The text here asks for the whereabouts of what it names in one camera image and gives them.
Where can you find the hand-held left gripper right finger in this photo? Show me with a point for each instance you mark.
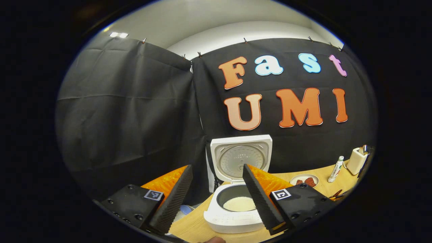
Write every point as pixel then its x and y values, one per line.
pixel 261 202

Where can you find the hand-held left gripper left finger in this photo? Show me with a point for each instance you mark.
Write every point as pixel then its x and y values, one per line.
pixel 173 202

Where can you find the white rice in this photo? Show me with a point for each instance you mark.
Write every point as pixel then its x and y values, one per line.
pixel 238 204

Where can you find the white rice cooker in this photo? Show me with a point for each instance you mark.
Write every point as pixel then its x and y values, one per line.
pixel 233 221

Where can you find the white toaster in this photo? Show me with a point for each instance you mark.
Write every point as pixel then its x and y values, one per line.
pixel 355 162

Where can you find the blue round lid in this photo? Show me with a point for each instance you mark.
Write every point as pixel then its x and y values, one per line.
pixel 186 210

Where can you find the white drink bottle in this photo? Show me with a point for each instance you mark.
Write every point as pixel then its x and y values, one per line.
pixel 335 170

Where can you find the white plate with meat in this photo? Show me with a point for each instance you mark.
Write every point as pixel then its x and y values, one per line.
pixel 303 180

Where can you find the black backdrop cloth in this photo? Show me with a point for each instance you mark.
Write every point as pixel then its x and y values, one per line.
pixel 128 118

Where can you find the ceiling light panel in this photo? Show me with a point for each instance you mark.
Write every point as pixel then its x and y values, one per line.
pixel 118 34

